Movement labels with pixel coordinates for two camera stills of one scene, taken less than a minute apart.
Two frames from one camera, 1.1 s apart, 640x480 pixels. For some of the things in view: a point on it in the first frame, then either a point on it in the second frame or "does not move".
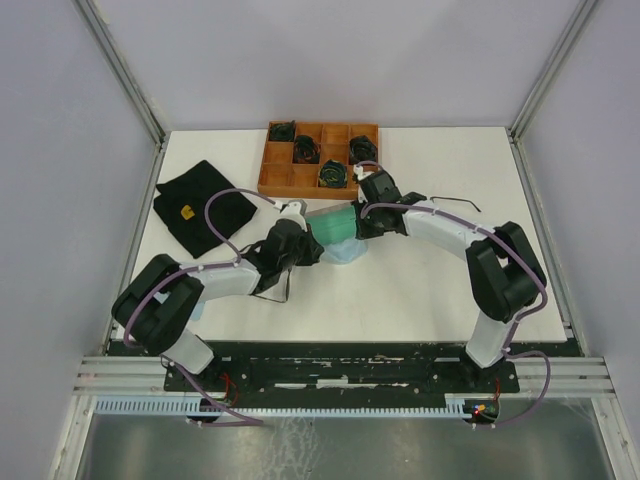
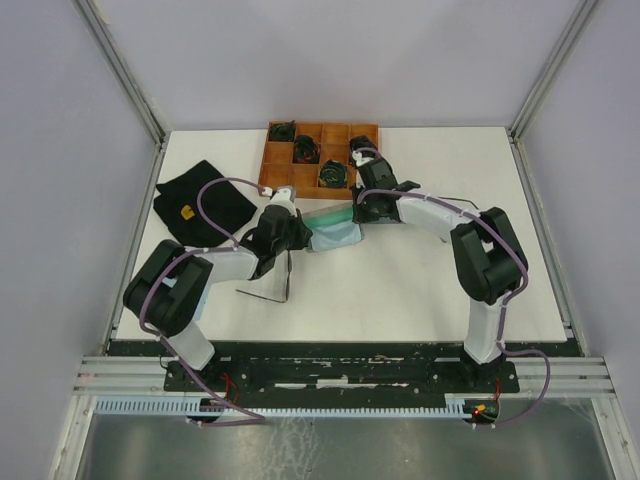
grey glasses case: (333, 225) does not move
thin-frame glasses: (455, 199) does not move
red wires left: (227, 384) does not move
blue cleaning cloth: (343, 252) → (335, 236)
